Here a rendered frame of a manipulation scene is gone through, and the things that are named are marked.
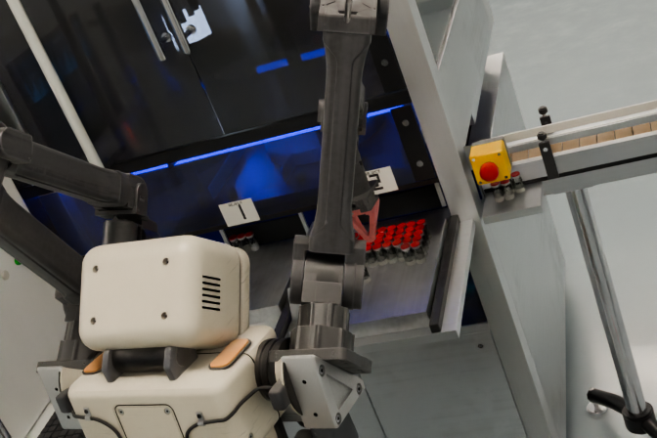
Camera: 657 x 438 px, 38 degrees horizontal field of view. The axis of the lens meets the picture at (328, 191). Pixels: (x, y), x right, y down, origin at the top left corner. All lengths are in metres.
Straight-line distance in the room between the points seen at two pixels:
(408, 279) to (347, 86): 0.80
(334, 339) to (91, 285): 0.35
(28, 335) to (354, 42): 1.29
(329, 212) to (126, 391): 0.37
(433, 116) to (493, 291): 0.45
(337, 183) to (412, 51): 0.73
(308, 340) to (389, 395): 1.20
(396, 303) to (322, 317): 0.65
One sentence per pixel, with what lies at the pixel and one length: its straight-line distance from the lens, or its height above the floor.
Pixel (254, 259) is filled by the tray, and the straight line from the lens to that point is 2.32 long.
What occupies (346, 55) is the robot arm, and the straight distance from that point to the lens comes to 1.27.
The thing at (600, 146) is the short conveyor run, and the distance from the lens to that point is 2.17.
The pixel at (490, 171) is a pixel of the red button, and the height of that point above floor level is 1.00.
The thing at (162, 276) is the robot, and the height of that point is 1.36.
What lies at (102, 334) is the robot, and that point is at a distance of 1.36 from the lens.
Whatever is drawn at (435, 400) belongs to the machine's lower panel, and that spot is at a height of 0.40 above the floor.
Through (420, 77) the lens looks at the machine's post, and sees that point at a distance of 2.00.
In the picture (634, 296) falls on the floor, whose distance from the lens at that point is 3.30.
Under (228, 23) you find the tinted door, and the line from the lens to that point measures 2.06.
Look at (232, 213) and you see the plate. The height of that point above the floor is 1.02.
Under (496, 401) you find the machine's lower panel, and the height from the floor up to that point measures 0.37.
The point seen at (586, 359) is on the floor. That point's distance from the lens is 3.09.
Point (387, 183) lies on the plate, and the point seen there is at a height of 1.01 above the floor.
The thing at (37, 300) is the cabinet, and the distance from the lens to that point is 2.36.
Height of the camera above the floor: 1.89
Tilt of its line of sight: 24 degrees down
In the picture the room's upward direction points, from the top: 22 degrees counter-clockwise
